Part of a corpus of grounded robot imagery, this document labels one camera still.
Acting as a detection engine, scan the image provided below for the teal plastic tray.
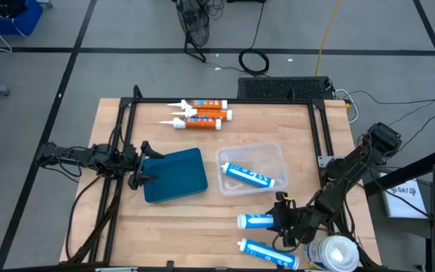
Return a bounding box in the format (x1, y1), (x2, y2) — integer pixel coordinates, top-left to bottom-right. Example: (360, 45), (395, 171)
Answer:
(141, 147), (209, 204)

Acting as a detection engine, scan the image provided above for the coiled black cable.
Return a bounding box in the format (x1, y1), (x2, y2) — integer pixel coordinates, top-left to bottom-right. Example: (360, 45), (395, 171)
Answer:
(238, 0), (270, 76)

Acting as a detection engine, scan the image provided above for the white paper booklet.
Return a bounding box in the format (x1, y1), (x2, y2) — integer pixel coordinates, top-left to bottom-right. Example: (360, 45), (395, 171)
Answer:
(378, 173), (428, 219)

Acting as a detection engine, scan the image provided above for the black metal table frame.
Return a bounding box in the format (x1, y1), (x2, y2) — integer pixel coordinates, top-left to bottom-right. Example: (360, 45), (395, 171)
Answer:
(64, 85), (383, 272)

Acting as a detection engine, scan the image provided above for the white cable by case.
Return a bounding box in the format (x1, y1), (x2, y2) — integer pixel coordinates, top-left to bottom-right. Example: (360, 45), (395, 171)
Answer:
(334, 88), (360, 125)

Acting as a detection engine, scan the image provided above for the blue plastic bin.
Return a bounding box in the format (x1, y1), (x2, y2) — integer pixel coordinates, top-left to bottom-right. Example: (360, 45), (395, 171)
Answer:
(0, 0), (44, 36)

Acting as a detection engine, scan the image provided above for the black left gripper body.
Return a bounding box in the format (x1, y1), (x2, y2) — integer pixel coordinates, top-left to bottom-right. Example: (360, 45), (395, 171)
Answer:
(122, 141), (146, 189)

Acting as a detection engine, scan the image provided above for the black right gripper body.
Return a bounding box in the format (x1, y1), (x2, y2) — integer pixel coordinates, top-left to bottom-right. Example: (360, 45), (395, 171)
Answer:
(276, 191), (316, 249)

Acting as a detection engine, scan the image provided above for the Lysol wipes canister white lid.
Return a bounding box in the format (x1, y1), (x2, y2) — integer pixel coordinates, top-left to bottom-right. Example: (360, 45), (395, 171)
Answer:
(304, 234), (361, 272)

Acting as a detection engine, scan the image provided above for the black floor fan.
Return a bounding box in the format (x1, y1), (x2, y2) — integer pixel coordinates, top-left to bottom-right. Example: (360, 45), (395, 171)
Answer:
(174, 0), (211, 63)

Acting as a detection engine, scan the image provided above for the orange sealant tube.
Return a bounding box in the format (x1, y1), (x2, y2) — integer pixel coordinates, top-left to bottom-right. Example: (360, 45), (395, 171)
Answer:
(170, 108), (233, 122)
(159, 116), (223, 131)
(167, 99), (229, 110)

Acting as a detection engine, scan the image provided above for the silver mounting plate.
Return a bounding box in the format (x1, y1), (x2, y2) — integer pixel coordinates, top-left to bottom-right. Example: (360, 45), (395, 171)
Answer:
(317, 155), (335, 169)

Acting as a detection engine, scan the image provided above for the clear plastic container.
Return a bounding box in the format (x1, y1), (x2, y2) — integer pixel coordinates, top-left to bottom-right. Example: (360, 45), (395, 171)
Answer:
(215, 141), (289, 197)

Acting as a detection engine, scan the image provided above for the blue silicone tube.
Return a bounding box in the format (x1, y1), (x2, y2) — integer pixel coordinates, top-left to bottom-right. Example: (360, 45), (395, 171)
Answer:
(236, 237), (301, 270)
(236, 213), (276, 230)
(221, 162), (276, 189)

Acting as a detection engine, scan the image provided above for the black perforated computer case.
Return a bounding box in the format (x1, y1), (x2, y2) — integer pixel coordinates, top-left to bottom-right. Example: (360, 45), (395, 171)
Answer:
(237, 76), (335, 101)

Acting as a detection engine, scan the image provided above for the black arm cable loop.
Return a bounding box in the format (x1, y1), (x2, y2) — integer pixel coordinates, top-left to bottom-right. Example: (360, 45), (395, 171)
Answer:
(65, 175), (103, 261)

